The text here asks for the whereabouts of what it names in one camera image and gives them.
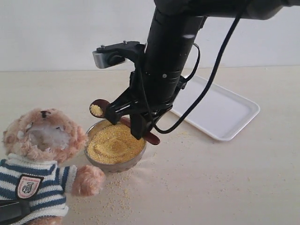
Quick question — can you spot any white plastic tray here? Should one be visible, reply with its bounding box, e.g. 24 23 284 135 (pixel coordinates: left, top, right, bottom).
171 76 260 141

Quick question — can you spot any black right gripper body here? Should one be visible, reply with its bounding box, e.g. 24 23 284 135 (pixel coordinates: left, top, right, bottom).
111 70 185 115

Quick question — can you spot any steel bowl of millet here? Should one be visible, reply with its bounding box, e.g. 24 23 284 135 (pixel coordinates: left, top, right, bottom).
84 120 147 173

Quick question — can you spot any dark red wooden spoon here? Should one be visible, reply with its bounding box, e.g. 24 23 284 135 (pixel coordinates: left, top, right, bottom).
89 99 160 145

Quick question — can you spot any teddy bear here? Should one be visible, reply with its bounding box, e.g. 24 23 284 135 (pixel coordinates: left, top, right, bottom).
0 108 106 225

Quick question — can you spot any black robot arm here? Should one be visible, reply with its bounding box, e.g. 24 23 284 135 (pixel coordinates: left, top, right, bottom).
105 0 300 139

